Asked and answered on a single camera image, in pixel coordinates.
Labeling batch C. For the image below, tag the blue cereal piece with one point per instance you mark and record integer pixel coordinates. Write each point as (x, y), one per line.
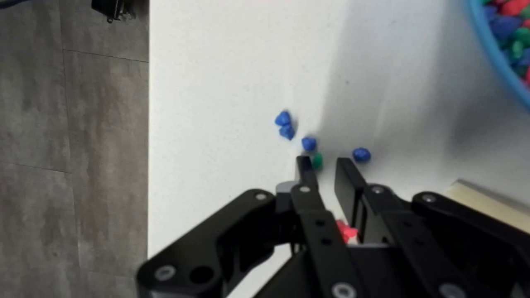
(361, 154)
(308, 144)
(287, 131)
(283, 118)

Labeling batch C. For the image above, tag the small black bracket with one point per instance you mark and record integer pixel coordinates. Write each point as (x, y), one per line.
(113, 8)

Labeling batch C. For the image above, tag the colourful cereal heap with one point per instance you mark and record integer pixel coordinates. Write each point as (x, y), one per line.
(507, 27)

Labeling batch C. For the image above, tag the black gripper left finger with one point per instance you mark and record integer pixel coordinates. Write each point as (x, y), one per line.
(308, 220)

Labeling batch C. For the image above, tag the green cereal piece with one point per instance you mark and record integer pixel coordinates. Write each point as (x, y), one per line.
(316, 161)

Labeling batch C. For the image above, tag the blue bowl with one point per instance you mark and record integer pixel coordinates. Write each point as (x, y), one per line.
(497, 66)

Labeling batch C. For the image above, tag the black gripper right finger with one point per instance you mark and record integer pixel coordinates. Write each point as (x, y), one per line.
(398, 232)

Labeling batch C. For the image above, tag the red cereal piece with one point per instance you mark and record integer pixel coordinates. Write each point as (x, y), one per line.
(346, 232)

